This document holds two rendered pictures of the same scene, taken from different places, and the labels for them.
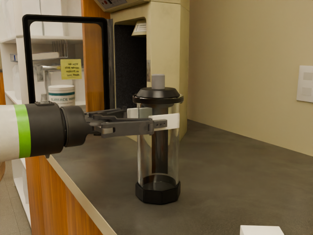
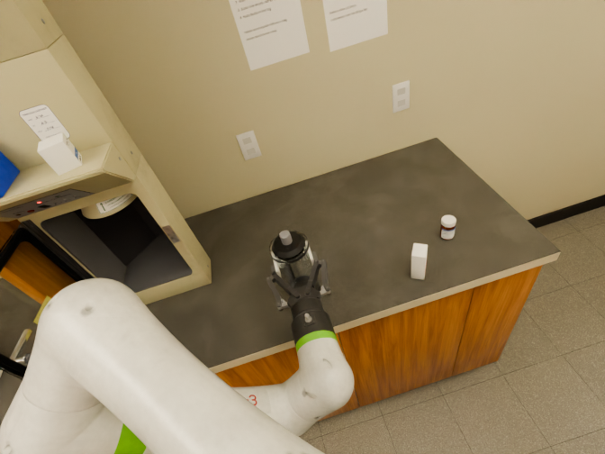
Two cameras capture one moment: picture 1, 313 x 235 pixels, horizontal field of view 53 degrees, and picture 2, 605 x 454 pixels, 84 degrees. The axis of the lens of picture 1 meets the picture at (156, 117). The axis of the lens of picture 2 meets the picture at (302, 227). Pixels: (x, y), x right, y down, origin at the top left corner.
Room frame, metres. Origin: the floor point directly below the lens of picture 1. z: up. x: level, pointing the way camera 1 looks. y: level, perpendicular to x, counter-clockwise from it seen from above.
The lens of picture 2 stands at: (0.31, 0.51, 1.82)
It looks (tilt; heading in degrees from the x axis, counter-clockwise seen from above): 44 degrees down; 300
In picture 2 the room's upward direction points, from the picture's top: 17 degrees counter-clockwise
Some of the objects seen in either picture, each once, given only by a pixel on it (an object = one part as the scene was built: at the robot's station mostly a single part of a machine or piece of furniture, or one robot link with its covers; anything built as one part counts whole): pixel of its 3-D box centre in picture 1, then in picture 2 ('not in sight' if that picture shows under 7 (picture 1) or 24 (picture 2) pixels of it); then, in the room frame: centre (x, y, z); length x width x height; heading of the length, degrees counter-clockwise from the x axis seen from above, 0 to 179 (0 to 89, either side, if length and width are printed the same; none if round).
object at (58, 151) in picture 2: not in sight; (60, 153); (1.04, 0.11, 1.54); 0.05 x 0.05 x 0.06; 47
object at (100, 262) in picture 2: (158, 70); (130, 223); (1.20, -0.01, 1.19); 0.26 x 0.24 x 0.35; 31
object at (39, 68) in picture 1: (39, 73); not in sight; (1.14, 0.42, 1.18); 0.02 x 0.02 x 0.06; 23
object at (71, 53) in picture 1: (69, 70); (51, 319); (1.19, 0.33, 1.19); 0.30 x 0.01 x 0.40; 113
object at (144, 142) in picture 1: (158, 143); (297, 268); (0.66, 0.00, 1.06); 0.11 x 0.11 x 0.21
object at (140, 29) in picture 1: (155, 28); (106, 190); (1.17, 0.00, 1.34); 0.18 x 0.18 x 0.05
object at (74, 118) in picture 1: (85, 124); (305, 304); (0.57, 0.14, 1.12); 0.09 x 0.08 x 0.07; 120
